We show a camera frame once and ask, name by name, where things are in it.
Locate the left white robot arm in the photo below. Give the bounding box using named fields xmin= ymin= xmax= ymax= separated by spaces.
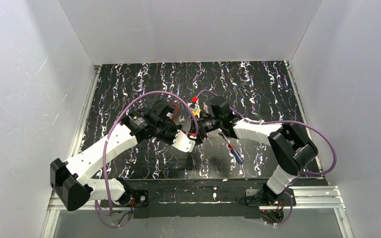
xmin=50 ymin=100 xmax=193 ymax=211

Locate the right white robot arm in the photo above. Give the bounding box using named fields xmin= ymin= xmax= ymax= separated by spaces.
xmin=188 ymin=96 xmax=318 ymax=205

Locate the blue red screwdriver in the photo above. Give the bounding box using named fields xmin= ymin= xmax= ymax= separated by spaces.
xmin=218 ymin=131 xmax=244 ymax=165

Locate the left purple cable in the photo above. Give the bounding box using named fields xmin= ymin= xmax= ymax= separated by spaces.
xmin=94 ymin=90 xmax=200 ymax=229

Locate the purple cable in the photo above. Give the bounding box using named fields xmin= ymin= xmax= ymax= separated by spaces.
xmin=94 ymin=90 xmax=200 ymax=229
xmin=195 ymin=89 xmax=338 ymax=227

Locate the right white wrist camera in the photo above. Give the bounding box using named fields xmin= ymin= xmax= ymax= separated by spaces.
xmin=188 ymin=97 xmax=201 ymax=113

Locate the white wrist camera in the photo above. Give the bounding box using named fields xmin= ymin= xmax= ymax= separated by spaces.
xmin=171 ymin=130 xmax=195 ymax=152
xmin=188 ymin=97 xmax=201 ymax=113

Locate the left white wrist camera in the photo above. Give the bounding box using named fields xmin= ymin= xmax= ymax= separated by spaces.
xmin=171 ymin=130 xmax=195 ymax=152

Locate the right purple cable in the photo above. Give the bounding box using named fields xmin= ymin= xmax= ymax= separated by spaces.
xmin=195 ymin=89 xmax=338 ymax=227

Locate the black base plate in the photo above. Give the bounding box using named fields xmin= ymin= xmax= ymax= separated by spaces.
xmin=100 ymin=178 xmax=296 ymax=220

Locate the aluminium frame rail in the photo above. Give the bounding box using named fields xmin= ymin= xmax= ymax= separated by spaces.
xmin=41 ymin=65 xmax=101 ymax=238

